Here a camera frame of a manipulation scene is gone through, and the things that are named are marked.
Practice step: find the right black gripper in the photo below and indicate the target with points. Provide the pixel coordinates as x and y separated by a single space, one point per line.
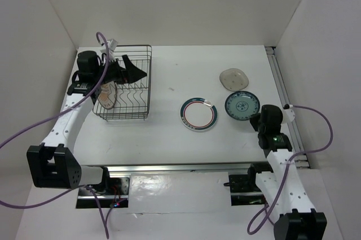
253 121

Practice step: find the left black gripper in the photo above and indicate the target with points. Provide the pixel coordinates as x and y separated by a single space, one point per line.
129 75

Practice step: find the blue patterned plate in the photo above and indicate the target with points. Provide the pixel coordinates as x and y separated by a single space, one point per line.
241 105

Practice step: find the orange sunburst plate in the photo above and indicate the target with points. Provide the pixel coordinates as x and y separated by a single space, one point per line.
106 96

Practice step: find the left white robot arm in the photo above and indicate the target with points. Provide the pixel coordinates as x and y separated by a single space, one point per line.
52 164

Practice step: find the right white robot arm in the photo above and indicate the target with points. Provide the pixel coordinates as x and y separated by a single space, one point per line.
287 202

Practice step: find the clear grey glass plate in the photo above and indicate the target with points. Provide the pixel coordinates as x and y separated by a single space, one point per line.
234 79

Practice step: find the teal red rimmed plate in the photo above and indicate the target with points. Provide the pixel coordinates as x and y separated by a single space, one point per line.
198 114

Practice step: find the grey wire dish rack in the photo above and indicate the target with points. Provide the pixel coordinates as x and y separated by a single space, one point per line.
128 101

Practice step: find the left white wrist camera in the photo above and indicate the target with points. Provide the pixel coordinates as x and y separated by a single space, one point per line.
108 52

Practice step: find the aluminium rail right side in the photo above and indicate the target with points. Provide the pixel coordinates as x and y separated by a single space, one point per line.
301 161

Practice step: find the aluminium rail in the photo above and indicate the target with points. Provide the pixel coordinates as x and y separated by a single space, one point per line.
178 168
301 161

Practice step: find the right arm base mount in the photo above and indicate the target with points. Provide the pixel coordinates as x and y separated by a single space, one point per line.
243 188

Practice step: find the aluminium rail front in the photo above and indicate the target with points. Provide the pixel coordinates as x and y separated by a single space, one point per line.
178 168

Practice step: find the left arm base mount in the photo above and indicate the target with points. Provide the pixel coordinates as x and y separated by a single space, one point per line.
114 193

